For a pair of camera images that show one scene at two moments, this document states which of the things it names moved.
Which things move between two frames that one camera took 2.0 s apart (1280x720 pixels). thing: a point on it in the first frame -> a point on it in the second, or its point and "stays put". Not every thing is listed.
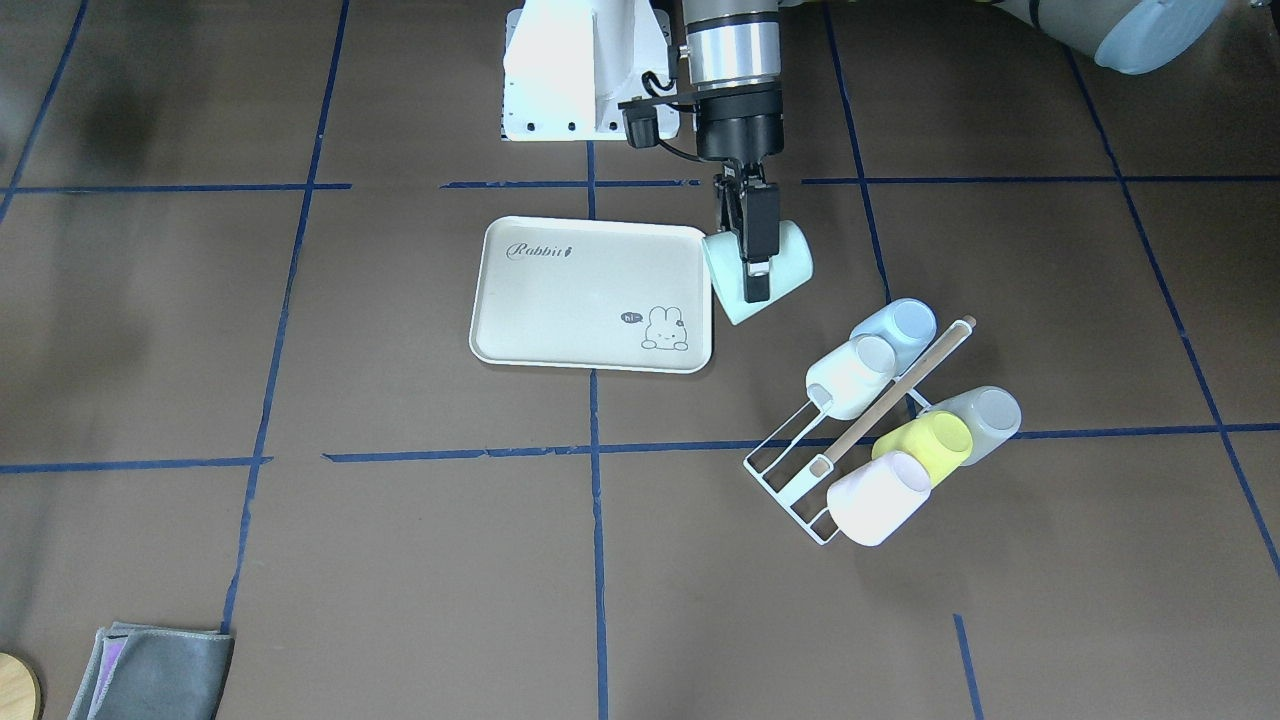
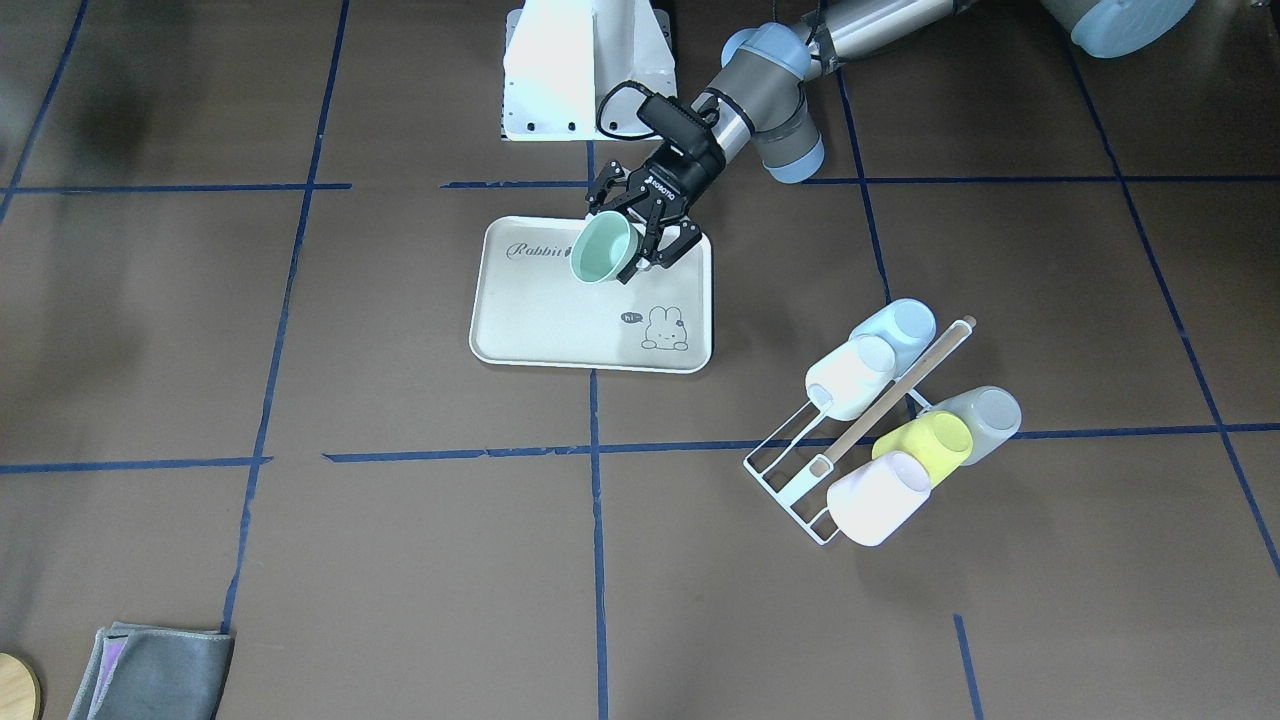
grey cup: [991, 412] stays put
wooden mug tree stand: [20, 690] stays put
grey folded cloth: [155, 673] stays put
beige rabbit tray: [590, 294] stays put
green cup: [792, 266] -> [606, 249]
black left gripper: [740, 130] -> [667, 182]
